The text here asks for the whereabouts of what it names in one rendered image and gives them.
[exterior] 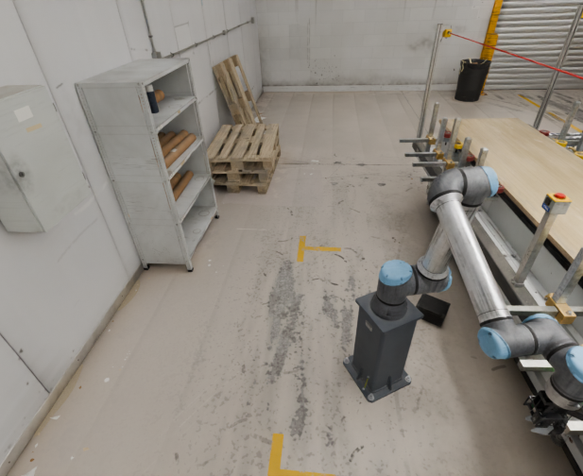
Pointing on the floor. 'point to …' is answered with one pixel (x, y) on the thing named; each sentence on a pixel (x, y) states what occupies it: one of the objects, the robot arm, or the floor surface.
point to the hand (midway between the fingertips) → (541, 430)
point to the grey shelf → (153, 222)
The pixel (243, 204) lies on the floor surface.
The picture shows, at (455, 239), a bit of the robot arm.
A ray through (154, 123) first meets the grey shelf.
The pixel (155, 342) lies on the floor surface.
